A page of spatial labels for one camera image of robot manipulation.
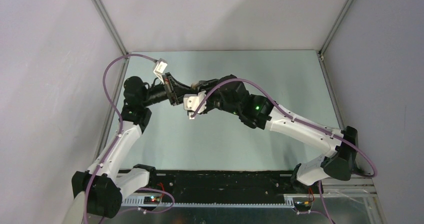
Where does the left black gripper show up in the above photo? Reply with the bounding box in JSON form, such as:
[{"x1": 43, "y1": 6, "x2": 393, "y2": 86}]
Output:
[{"x1": 141, "y1": 73, "x2": 196, "y2": 107}]

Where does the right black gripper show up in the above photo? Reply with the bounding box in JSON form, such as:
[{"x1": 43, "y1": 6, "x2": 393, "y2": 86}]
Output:
[{"x1": 195, "y1": 79, "x2": 240, "y2": 116}]

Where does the beige earbud charging case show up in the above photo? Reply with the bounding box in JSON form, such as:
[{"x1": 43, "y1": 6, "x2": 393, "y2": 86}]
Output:
[{"x1": 191, "y1": 82, "x2": 200, "y2": 89}]

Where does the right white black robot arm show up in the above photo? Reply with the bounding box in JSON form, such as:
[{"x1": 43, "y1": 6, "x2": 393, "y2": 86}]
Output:
[{"x1": 183, "y1": 75, "x2": 357, "y2": 193}]

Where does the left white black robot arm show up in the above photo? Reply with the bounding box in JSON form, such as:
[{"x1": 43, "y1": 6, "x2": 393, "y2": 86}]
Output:
[{"x1": 71, "y1": 73, "x2": 196, "y2": 224}]

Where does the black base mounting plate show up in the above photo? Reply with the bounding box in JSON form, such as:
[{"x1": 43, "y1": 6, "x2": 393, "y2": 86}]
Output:
[{"x1": 132, "y1": 171, "x2": 324, "y2": 204}]

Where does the left controller board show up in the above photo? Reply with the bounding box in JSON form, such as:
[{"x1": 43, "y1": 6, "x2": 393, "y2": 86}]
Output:
[{"x1": 143, "y1": 196, "x2": 162, "y2": 205}]

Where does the controller board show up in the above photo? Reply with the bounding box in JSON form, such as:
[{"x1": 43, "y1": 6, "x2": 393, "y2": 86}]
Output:
[
  {"x1": 143, "y1": 196, "x2": 162, "y2": 205},
  {"x1": 294, "y1": 201, "x2": 314, "y2": 212}
]

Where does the right controller board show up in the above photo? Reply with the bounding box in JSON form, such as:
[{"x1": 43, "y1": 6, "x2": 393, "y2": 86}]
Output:
[{"x1": 294, "y1": 201, "x2": 314, "y2": 212}]

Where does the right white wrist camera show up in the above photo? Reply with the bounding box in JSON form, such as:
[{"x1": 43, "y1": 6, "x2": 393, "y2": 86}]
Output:
[{"x1": 183, "y1": 91, "x2": 207, "y2": 120}]

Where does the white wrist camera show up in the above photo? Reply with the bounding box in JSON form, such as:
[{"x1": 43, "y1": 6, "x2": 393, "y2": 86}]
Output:
[
  {"x1": 183, "y1": 91, "x2": 207, "y2": 120},
  {"x1": 153, "y1": 58, "x2": 168, "y2": 83}
]

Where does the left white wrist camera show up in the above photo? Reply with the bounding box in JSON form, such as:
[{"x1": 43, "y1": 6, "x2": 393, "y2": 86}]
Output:
[{"x1": 153, "y1": 58, "x2": 168, "y2": 83}]

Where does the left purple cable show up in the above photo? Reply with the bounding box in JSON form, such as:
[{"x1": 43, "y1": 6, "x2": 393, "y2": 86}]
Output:
[{"x1": 82, "y1": 53, "x2": 176, "y2": 224}]

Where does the grey slotted cable duct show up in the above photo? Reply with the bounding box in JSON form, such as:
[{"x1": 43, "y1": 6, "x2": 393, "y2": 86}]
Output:
[{"x1": 121, "y1": 196, "x2": 295, "y2": 208}]

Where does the left corner aluminium post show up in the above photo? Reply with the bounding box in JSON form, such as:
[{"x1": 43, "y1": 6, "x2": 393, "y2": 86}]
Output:
[{"x1": 91, "y1": 0, "x2": 128, "y2": 55}]

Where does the corner aluminium post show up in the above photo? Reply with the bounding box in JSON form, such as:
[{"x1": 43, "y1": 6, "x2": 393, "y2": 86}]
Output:
[
  {"x1": 91, "y1": 0, "x2": 128, "y2": 55},
  {"x1": 318, "y1": 0, "x2": 355, "y2": 60}
]

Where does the right corner aluminium post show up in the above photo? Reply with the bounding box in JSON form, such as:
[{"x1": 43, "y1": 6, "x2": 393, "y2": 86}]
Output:
[{"x1": 318, "y1": 0, "x2": 355, "y2": 60}]

